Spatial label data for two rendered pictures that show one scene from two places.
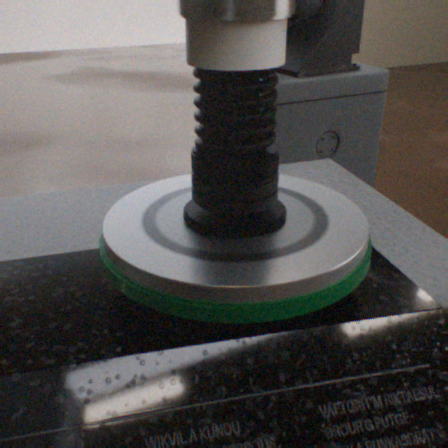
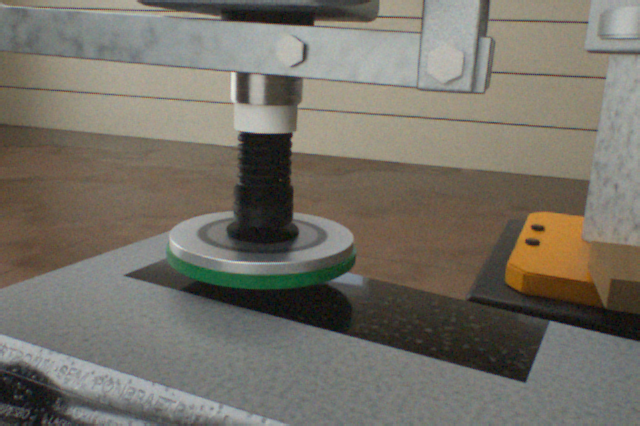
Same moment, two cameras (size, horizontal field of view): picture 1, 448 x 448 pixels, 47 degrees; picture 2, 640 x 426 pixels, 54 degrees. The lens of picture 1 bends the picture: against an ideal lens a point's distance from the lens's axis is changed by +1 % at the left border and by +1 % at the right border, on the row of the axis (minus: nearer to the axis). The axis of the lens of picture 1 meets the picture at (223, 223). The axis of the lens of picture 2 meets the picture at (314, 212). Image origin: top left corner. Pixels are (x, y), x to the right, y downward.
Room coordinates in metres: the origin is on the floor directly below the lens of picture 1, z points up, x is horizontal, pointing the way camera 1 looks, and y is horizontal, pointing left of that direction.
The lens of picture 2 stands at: (0.85, 0.51, 1.13)
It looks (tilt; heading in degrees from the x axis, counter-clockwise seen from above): 15 degrees down; 223
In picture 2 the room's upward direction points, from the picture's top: 3 degrees clockwise
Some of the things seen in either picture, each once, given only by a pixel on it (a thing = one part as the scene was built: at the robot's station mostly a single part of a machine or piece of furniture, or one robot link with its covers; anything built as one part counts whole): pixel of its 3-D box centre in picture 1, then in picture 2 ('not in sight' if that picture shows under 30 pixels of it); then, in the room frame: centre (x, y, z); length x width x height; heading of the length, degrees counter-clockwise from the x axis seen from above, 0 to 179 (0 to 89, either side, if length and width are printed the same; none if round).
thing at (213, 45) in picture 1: (235, 35); (265, 113); (0.38, -0.01, 1.06); 0.07 x 0.07 x 0.04
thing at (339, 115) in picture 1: (286, 195); not in sight; (1.60, -0.21, 0.43); 0.50 x 0.50 x 0.85; 25
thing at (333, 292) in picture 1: (234, 226); (262, 240); (0.38, -0.01, 0.91); 0.22 x 0.22 x 0.04
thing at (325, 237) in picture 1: (234, 222); (262, 237); (0.38, -0.01, 0.92); 0.21 x 0.21 x 0.01
